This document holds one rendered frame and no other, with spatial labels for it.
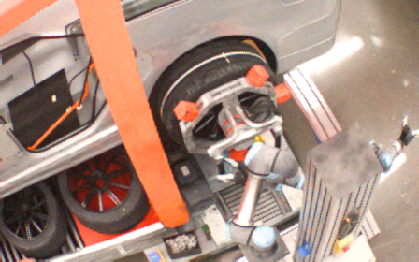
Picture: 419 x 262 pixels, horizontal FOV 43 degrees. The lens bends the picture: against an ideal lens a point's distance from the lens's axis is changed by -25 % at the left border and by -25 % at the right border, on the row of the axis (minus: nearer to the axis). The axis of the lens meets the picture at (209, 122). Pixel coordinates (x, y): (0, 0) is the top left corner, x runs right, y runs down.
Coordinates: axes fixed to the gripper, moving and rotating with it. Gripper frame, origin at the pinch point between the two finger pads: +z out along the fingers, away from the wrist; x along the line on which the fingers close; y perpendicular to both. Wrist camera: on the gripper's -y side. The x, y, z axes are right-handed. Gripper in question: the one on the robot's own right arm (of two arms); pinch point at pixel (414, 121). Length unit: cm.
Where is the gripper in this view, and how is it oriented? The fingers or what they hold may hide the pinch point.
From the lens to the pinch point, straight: 335.2
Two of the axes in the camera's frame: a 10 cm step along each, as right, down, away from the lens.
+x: 6.2, 5.4, -5.6
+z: 7.6, -6.0, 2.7
